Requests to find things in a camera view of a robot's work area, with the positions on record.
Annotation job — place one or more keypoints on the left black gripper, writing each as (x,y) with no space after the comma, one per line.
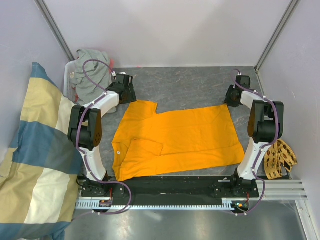
(131,97)

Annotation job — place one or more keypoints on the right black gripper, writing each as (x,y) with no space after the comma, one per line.
(227,100)

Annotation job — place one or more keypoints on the orange t shirt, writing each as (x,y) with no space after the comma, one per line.
(148,143)

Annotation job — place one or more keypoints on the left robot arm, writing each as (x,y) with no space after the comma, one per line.
(85,125)

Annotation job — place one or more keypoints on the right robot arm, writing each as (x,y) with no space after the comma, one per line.
(265,124)

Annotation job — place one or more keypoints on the pink red garment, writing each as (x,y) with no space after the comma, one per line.
(111,65)

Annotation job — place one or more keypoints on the grey t shirt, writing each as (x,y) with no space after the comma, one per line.
(91,75)

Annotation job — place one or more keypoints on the white plastic basket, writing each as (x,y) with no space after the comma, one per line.
(68,89)

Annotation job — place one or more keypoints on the blue yellow striped pillow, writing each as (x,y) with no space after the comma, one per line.
(38,189)

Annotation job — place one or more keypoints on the aluminium rail profile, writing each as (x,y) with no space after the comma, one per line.
(284,190)

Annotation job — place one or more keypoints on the slotted cable duct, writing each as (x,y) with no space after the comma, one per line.
(117,204)

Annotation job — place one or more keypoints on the right aluminium frame post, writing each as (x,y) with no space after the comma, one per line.
(277,33)

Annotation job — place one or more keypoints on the aluminium frame post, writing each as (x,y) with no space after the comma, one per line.
(277,33)
(44,9)

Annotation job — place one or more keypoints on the left aluminium frame post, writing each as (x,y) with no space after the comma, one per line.
(44,9)

